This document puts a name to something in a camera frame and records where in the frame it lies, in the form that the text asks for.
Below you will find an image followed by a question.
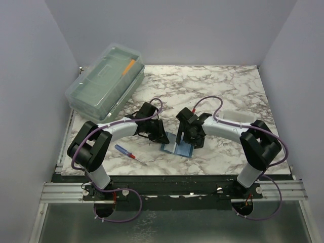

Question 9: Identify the orange pen in box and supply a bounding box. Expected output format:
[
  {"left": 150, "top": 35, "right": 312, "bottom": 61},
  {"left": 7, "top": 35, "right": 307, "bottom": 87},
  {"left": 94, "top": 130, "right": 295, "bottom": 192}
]
[{"left": 122, "top": 59, "right": 136, "bottom": 75}]

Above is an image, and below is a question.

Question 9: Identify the aluminium frame rail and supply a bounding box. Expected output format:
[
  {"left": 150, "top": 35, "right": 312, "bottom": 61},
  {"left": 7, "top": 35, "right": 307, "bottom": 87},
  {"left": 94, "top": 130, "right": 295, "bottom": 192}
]
[{"left": 40, "top": 179, "right": 308, "bottom": 204}]

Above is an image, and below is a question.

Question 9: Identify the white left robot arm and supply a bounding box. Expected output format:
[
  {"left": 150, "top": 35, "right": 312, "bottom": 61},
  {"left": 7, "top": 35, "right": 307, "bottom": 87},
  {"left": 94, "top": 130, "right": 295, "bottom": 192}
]
[{"left": 67, "top": 98, "right": 169, "bottom": 200}]

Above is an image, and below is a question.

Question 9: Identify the blue leather card holder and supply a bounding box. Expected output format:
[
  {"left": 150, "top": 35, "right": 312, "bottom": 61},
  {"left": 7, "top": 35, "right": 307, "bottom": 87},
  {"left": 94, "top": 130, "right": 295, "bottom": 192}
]
[{"left": 160, "top": 132, "right": 194, "bottom": 158}]

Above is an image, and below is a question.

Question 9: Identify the white plastic card tray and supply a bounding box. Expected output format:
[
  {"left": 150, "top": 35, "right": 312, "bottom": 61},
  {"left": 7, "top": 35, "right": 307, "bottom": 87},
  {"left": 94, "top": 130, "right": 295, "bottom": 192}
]
[{"left": 218, "top": 110, "right": 257, "bottom": 124}]

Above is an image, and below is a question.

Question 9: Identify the clear plastic storage box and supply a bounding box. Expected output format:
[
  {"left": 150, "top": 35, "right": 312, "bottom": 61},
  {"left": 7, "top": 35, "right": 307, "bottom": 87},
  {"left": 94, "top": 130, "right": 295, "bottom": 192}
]
[{"left": 65, "top": 44, "right": 145, "bottom": 124}]

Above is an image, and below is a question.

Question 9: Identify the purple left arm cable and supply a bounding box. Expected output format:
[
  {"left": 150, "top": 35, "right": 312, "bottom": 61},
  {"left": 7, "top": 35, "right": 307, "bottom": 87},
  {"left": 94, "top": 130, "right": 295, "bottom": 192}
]
[{"left": 70, "top": 98, "right": 164, "bottom": 170}]

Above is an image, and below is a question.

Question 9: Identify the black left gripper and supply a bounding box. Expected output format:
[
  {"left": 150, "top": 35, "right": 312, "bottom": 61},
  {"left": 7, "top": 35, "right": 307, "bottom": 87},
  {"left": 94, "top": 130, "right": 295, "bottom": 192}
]
[{"left": 144, "top": 118, "right": 170, "bottom": 144}]

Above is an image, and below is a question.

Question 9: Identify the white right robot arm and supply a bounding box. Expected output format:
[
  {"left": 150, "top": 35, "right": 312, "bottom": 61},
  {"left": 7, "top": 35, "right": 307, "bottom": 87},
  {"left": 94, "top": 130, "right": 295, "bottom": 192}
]
[{"left": 176, "top": 107, "right": 282, "bottom": 198}]

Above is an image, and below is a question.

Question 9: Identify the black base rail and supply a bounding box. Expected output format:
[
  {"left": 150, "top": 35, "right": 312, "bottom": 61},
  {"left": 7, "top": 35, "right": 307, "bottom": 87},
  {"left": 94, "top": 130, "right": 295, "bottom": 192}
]
[{"left": 43, "top": 174, "right": 297, "bottom": 211}]

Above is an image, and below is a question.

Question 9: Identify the blue red screwdriver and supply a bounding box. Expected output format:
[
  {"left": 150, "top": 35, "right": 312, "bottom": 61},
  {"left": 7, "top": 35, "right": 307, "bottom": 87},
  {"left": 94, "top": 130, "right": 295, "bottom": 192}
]
[{"left": 114, "top": 144, "right": 147, "bottom": 166}]

